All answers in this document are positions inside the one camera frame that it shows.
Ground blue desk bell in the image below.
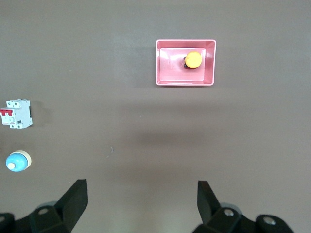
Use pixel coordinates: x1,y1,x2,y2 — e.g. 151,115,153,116
5,150,32,173

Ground yellow push button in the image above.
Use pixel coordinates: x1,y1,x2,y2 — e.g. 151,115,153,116
183,51,203,70

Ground pink plastic box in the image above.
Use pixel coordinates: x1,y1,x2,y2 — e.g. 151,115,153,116
155,39,217,87

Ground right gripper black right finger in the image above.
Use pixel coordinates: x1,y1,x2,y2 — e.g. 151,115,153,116
192,180,293,233

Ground white circuit breaker red switches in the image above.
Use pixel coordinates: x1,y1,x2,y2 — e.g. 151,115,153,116
0,98,34,130

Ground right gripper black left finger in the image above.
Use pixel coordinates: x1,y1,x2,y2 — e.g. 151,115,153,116
0,179,88,233

